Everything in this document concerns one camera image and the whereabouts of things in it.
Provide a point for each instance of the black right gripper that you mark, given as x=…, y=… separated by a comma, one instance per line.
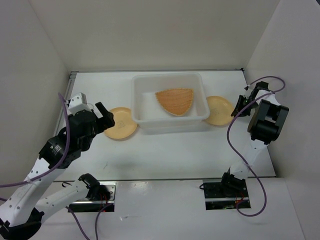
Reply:
x=239, y=107

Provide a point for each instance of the translucent white plastic bin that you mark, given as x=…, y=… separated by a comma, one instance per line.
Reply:
x=148, y=113

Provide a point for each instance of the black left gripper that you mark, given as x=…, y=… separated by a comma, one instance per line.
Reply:
x=107, y=119

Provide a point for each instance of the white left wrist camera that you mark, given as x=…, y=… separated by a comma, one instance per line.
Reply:
x=78, y=103

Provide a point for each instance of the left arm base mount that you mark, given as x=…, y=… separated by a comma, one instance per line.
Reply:
x=100, y=201

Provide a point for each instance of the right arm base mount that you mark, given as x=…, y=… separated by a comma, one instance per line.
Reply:
x=225, y=194

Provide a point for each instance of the woven bamboo triangular tray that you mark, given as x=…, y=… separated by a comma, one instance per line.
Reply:
x=176, y=101

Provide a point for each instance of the yellow plate with bear print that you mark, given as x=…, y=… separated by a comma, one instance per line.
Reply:
x=220, y=111

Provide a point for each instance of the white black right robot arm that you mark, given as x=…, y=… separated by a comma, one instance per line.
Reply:
x=264, y=127

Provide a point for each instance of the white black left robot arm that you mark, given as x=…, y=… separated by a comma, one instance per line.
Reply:
x=22, y=214

